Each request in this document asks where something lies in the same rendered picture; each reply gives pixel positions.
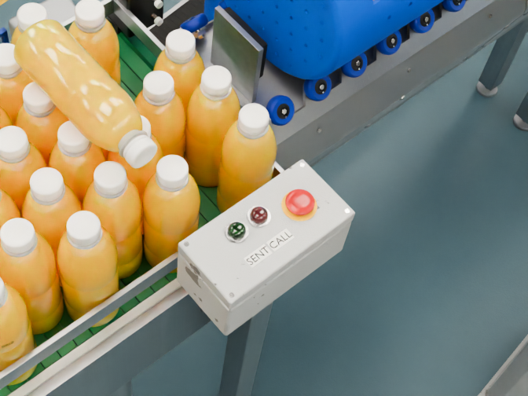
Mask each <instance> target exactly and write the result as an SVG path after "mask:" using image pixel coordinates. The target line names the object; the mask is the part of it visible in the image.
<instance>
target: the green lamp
mask: <svg viewBox="0 0 528 396"><path fill-rule="evenodd" d="M228 234H229V236H230V237H232V238H233V239H236V240H239V239H241V238H243V237H244V236H245V234H246V228H245V226H244V224H243V223H241V222H232V223H231V224H230V225H229V227H228Z"/></svg>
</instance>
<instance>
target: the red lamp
mask: <svg viewBox="0 0 528 396"><path fill-rule="evenodd" d="M250 218H251V220H252V221H253V222H255V223H258V224H262V223H264V222H265V221H266V220H267V218H268V212H267V210H266V209H265V208H264V207H260V206H257V207H254V208H253V209H252V210H251V213H250Z"/></svg>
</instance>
